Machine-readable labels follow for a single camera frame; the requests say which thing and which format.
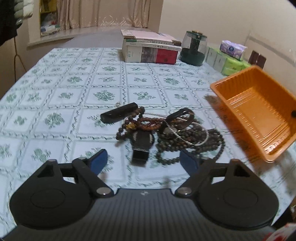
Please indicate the black smart watch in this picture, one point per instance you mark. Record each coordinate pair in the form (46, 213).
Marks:
(142, 142)

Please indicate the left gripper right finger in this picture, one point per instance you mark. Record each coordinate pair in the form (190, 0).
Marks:
(198, 168)

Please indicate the green tissue pack bundle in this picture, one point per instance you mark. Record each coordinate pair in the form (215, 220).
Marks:
(224, 63)

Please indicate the white puffer jacket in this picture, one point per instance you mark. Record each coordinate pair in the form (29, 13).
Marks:
(23, 9)

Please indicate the stack of books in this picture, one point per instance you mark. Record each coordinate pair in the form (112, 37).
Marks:
(149, 47)

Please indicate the yellow shelf with items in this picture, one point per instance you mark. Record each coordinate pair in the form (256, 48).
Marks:
(48, 18)

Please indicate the beige curtain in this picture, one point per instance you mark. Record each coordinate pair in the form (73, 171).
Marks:
(85, 14)

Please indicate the dark brown container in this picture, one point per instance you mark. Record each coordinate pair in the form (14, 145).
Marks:
(257, 59)

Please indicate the green floral tablecloth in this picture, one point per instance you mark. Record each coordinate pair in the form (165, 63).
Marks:
(53, 112)

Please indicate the orange plastic tray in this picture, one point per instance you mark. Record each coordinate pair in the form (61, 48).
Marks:
(264, 108)

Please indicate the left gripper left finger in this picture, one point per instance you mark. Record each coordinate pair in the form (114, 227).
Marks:
(88, 170)

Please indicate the purple tissue pack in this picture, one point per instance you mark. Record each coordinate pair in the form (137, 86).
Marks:
(233, 49)

